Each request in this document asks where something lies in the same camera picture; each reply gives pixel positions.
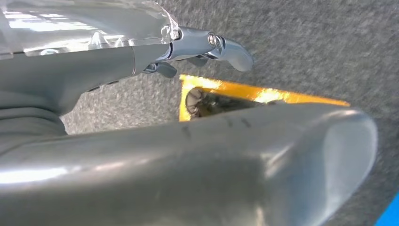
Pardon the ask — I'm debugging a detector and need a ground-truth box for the blue metal shelf rack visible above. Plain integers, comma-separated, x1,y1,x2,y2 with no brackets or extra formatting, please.
375,193,399,226

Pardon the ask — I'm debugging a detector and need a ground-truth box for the yellow floor tape square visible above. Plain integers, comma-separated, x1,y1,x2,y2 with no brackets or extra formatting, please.
178,74,351,122

